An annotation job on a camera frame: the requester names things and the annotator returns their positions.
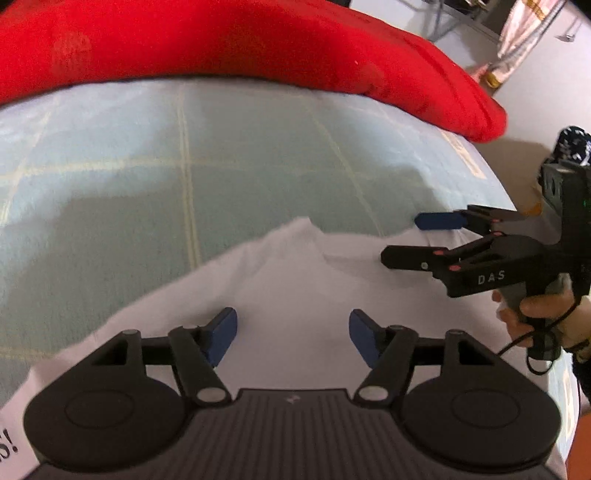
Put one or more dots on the red quilt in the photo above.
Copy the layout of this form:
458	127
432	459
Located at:
207	41

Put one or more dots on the person's right hand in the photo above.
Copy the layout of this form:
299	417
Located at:
545	308

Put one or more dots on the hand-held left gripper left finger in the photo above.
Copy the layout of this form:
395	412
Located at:
221	337

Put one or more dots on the metal drying rack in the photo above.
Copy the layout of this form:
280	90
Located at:
448	18

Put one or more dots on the navy star-print garment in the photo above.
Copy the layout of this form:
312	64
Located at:
572	143

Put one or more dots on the white printed t-shirt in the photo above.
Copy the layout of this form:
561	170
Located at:
286	277

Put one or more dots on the pink floral curtain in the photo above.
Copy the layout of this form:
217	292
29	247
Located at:
517	41

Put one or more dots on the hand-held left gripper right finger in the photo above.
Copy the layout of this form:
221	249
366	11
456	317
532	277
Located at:
364	337

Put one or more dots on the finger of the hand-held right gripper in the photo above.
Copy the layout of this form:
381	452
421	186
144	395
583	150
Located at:
436	220
406	257

